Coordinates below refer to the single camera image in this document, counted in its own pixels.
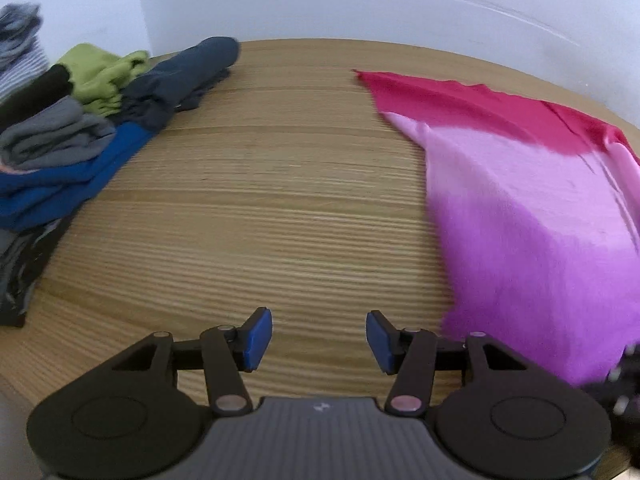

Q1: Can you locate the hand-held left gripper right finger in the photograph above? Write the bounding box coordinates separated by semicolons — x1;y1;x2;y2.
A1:
366;310;529;417

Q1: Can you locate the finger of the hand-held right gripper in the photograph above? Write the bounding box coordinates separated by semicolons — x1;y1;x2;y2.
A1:
580;342;640;442

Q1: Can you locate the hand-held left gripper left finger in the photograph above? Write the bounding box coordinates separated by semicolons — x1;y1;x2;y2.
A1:
111;307;274;418

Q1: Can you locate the pink purple red gradient towel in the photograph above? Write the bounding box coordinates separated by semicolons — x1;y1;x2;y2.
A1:
352;70;640;387

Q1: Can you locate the black patterned garment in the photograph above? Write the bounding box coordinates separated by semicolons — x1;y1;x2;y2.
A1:
0;217;76;328

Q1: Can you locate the navy blue folded garment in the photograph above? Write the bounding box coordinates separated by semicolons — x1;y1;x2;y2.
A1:
119;36;241;132

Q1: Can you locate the grey folded garment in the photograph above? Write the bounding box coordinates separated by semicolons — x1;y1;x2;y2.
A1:
0;96;117;171

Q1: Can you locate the green garment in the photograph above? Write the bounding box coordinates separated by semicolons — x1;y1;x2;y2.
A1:
56;44;150;116

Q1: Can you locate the black folded garment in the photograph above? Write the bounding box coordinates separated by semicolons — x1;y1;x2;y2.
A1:
0;65;74;132

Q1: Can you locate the grey striped garment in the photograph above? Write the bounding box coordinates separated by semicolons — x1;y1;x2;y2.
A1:
0;45;51;103

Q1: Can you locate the grey-blue crumpled garment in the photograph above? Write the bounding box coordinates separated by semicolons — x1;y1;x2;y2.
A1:
0;4;44;58

